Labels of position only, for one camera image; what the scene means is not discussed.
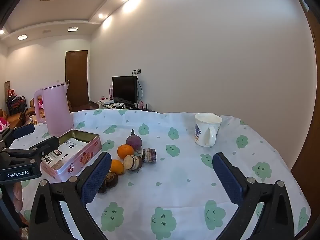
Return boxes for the dark brown water chestnut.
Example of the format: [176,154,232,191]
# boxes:
[105,171,118,189]

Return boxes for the small orange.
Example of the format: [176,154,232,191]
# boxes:
[110,159,125,176]

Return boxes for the large orange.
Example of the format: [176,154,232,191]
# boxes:
[117,144,135,159]

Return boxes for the cut purple sugarcane piece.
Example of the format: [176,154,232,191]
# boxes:
[123,155,143,171]

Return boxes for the purple round turnip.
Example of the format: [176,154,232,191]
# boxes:
[126,129,143,151]

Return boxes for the person's left hand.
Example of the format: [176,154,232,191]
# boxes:
[12,182,23,213]

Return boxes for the orange leather sofa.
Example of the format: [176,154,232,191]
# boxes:
[1,99,39,128]

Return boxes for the pink biscuit tin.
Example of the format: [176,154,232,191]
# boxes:
[41,129,102,182]

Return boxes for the pink electric kettle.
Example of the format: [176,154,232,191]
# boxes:
[34,83,73,137]

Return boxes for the tv stand with clutter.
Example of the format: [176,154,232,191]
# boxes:
[95,98,150,111]

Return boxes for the brown wooden door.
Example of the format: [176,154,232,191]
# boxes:
[65,50,89,108]

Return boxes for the black television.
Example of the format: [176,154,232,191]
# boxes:
[112,76,138,103]

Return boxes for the white floral mug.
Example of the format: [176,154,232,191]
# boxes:
[195,113,223,147]

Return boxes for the cloud print tablecloth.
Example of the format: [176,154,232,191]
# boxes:
[8,109,313,240]

